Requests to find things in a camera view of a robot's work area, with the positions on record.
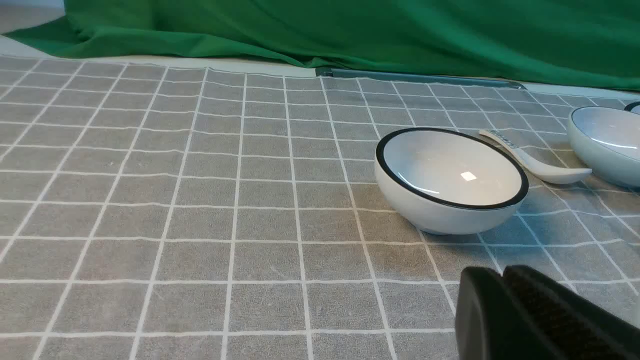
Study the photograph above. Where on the grey metal table rail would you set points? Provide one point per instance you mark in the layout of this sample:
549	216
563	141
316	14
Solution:
417	78

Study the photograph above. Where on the white bowl black rim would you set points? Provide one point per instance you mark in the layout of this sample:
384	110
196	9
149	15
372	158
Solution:
446	182

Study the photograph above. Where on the grey checked tablecloth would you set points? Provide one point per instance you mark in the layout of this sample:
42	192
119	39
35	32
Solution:
150	212

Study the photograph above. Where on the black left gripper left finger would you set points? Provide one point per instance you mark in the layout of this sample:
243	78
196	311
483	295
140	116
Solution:
491	324

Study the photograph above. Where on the white ceramic spoon with print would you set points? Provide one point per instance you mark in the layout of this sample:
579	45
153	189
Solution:
545	172

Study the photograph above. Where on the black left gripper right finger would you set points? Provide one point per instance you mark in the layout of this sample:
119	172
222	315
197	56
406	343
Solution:
577	328

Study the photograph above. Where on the pale green shallow bowl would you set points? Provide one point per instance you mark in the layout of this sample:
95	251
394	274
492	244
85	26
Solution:
607	140

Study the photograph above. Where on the green backdrop cloth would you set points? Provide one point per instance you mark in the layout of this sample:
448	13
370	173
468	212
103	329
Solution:
584	43

